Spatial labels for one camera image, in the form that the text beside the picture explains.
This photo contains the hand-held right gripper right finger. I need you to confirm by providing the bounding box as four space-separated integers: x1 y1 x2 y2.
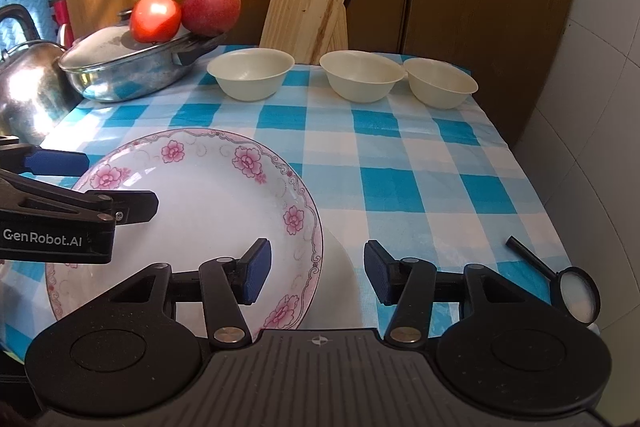
363 239 551 348

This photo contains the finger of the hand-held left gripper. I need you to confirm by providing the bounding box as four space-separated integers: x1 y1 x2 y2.
0 168 160 225
0 136 90 178

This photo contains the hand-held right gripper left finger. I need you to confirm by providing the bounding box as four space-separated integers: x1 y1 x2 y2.
105 238 273 350

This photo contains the pink floral rimmed plate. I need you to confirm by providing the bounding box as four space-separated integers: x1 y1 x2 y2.
45 128 324 333

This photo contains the cream plastic bowl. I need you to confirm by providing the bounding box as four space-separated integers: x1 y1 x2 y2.
319 51 407 104
207 48 296 102
403 58 478 110

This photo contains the blue white checked tablecloth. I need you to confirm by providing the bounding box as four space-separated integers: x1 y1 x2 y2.
0 44 598 358

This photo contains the steel pot lid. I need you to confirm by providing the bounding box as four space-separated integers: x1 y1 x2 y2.
59 8 201 72

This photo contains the red box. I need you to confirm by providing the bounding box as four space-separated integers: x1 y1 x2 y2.
52 0 76 52

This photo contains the blue foam mat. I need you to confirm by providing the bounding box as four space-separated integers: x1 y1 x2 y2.
0 0 56 52

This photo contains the red tomato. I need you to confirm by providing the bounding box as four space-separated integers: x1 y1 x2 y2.
131 0 182 44

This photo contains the black magnifying glass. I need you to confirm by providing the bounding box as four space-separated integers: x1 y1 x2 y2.
506 235 601 324

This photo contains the red apple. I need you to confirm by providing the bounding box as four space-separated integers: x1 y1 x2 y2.
181 0 242 36

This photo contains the wooden knife block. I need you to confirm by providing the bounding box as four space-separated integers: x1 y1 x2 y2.
259 0 361 65

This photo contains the steel kettle with black handle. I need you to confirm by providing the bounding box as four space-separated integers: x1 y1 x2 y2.
0 4 83 148

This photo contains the steel pot with black handles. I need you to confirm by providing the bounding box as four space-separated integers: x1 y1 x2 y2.
59 29 228 104

